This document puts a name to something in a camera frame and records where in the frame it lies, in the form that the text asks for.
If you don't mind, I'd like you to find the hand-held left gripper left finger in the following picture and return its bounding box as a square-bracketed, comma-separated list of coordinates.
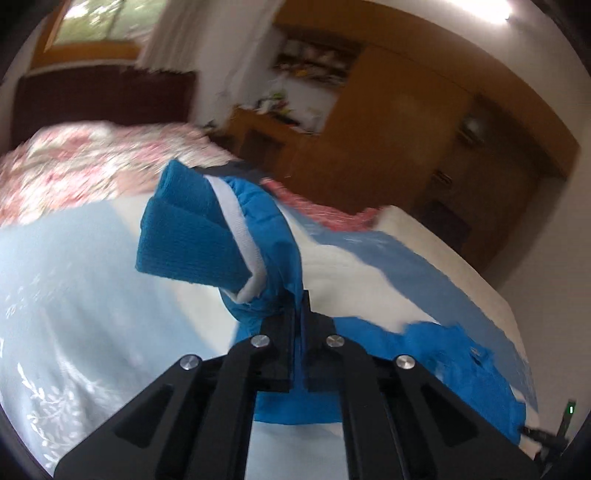
[54, 306, 295, 480]

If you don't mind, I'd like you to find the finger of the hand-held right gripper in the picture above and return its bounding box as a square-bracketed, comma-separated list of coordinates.
[520, 425, 566, 449]

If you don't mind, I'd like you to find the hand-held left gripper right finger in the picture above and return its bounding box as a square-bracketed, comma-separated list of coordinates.
[299, 290, 542, 480]

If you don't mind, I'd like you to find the blue puffer jacket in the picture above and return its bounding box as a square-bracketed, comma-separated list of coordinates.
[135, 160, 528, 446]

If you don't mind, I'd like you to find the light blue white bedsheet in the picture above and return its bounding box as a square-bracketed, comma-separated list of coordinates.
[0, 198, 542, 480]

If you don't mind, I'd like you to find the wooden desk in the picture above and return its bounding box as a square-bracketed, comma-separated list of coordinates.
[225, 105, 325, 182]

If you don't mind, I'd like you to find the pink floral quilt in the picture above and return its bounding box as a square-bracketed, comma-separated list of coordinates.
[0, 121, 391, 232]

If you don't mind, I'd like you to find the brown wooden wardrobe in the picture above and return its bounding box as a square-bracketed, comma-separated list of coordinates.
[272, 0, 583, 274]

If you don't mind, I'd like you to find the dark wooden headboard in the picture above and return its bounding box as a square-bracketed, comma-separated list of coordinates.
[9, 66, 198, 149]

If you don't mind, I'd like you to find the white curtain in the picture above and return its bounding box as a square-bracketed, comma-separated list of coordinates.
[137, 0, 289, 139]

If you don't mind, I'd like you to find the window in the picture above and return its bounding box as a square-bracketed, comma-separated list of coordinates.
[45, 0, 163, 48]

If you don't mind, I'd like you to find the ceiling light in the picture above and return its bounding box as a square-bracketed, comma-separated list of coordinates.
[488, 0, 517, 22]

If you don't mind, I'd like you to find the cluttered wall shelf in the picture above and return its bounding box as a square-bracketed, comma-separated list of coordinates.
[256, 36, 363, 136]

